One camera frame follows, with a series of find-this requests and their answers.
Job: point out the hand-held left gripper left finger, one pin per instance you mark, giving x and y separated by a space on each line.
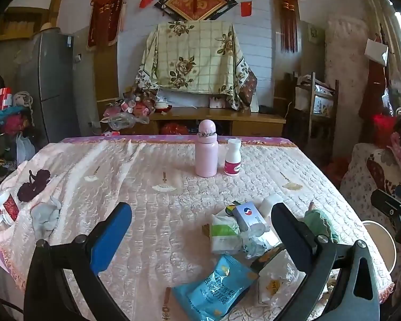
112 234

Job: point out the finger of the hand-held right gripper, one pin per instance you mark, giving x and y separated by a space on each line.
384 205

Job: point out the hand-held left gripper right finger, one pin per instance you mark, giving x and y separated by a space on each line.
287 227

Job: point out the white pink basin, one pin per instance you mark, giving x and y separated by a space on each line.
381 240

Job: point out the white foam block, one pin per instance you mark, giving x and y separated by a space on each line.
270 204

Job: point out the green knitted cloth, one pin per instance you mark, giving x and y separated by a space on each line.
317 224

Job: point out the clear plastic wrapper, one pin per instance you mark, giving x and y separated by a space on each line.
255 240

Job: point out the dark green snack packet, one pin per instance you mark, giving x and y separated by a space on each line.
265 257

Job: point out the white blue carton box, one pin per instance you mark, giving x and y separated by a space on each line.
249 217

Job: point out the white orange snack packet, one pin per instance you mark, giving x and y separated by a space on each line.
277 277

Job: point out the box with rainbow print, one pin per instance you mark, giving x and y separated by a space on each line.
230 210

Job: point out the green white tissue pack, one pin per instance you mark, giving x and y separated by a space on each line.
224 232

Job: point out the blue snack packet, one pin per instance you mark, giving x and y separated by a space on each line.
214 291

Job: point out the floral sofa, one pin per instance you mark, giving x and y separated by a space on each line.
364 174

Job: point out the grey cloth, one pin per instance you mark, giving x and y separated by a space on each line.
45 217

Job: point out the red cloth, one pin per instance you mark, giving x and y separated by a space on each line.
382 122

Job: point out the white bottle with pink label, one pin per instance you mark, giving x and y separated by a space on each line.
232 160

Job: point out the dark purple cloth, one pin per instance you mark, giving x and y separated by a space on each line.
33 182

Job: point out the red white cup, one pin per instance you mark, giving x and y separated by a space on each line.
8 207

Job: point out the pink insulated bottle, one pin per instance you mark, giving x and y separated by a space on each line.
206 150

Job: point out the red hanging garment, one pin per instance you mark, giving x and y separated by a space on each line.
374 90

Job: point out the small black box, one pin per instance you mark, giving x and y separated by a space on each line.
266 109

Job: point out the plastic bag of packets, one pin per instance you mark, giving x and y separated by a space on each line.
127 113

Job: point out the white plastic bag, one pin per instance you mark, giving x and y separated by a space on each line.
24 147

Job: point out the wooden chair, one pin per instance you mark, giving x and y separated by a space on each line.
315 100

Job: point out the wooden cabinet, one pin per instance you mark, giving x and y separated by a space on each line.
220 117

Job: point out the red bowl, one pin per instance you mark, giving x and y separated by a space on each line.
162 107

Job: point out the floral covered tall appliance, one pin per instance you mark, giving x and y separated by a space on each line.
344 73

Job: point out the small white box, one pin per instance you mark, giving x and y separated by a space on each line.
217 102

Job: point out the white paper bag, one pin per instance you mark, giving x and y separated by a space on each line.
376 52

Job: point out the cluttered storage rack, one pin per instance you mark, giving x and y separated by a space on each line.
6 117

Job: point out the grey refrigerator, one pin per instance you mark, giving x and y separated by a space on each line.
46 83

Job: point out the pale curtain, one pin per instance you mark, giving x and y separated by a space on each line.
397 40

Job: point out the floral checked cloth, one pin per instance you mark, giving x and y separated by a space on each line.
193 57

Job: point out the small red flag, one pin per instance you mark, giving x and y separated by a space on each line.
246 8
146 1

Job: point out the red fringed wall banner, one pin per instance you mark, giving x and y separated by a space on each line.
105 16

